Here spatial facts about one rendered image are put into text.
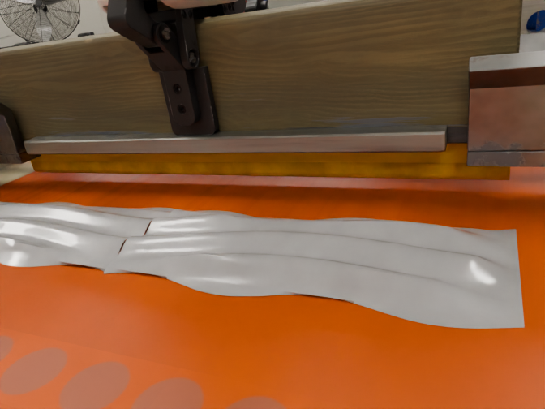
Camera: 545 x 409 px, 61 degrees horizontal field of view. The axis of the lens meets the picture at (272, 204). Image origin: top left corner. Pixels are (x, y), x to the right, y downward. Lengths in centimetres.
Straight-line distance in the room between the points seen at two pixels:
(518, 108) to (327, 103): 9
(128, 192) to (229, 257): 15
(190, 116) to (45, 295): 13
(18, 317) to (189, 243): 8
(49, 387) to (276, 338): 8
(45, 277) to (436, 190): 21
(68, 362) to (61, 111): 22
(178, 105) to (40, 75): 12
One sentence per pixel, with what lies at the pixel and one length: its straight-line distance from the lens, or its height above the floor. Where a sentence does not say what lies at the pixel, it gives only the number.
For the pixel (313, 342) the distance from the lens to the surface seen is 17.
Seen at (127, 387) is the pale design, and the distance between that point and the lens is 17.
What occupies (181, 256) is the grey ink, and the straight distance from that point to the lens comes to 22.
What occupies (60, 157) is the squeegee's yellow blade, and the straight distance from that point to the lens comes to 41.
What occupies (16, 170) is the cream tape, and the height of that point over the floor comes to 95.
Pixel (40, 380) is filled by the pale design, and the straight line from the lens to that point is 19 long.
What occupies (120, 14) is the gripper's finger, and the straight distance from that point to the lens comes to 25.
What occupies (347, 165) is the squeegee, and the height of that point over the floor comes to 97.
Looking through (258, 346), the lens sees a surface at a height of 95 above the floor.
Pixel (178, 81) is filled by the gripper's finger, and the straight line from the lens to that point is 28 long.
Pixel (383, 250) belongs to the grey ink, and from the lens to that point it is 20.
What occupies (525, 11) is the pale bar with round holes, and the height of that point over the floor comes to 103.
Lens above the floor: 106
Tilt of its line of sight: 23 degrees down
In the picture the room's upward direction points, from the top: 9 degrees counter-clockwise
